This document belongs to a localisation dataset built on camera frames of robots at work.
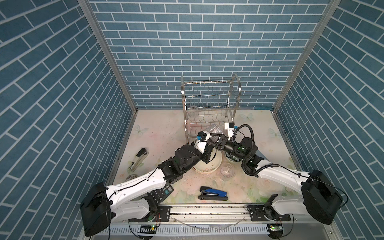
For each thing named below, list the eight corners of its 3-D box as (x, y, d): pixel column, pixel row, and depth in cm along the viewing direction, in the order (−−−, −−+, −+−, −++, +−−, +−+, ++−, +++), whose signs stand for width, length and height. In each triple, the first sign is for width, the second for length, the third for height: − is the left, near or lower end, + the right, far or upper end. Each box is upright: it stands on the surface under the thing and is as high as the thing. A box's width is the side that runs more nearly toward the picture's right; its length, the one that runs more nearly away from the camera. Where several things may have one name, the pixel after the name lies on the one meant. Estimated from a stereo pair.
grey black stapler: (128, 169, 91) (125, 165, 87) (144, 151, 99) (142, 146, 95) (134, 172, 89) (131, 169, 85) (149, 153, 98) (147, 149, 94)
